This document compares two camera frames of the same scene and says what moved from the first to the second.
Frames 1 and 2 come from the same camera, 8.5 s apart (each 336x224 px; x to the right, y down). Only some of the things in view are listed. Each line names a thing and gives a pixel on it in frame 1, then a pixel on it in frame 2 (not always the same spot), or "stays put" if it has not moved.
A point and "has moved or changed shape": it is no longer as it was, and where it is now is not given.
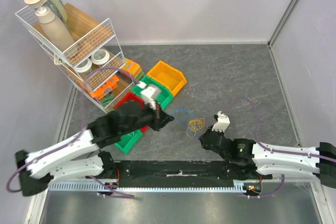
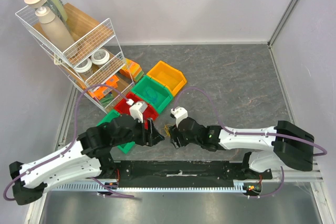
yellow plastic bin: (170, 77) stays put
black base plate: (174, 173) stays put
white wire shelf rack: (84, 45) stays put
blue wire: (174, 116) has moved or changed shape
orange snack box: (108, 85) stays put
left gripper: (164, 119) to (149, 136)
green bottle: (54, 3) stays put
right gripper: (212, 138) to (177, 135)
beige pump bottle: (55, 32) stays put
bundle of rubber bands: (196, 125) has moved or changed shape
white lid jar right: (100, 57) stays put
